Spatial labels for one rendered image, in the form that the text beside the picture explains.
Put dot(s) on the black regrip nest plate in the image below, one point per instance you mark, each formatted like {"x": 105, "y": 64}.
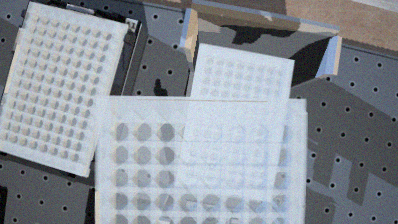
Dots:
{"x": 3, "y": 198}

